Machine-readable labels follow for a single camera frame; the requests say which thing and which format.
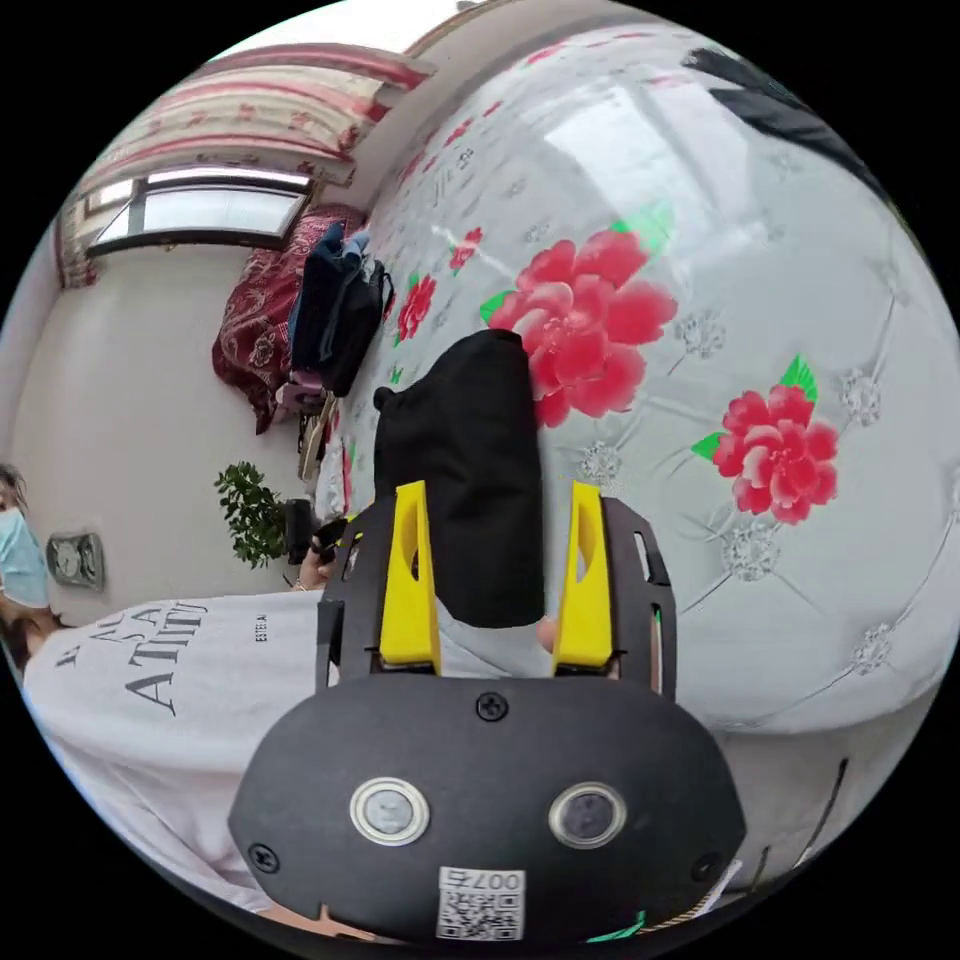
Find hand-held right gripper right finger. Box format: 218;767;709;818
551;481;615;672

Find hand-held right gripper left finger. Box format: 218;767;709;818
378;481;442;666

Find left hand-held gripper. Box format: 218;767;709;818
284;497;363;568

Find black pants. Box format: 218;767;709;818
372;328;547;630

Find person's right hand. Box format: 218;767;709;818
258;903;391;943

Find green potted plant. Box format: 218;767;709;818
215;461;292;571

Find dark red patterned quilt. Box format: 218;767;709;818
211;209;369;436

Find pile of clothes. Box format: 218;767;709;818
288;221;396;399

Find person's body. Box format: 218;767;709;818
0;461;560;920

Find bed with floral sheet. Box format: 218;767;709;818
318;22;960;751

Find window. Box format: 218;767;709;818
83;166;315;260

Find red and white striped curtain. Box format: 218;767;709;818
56;43;436;290

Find black garment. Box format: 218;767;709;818
682;46;898;208

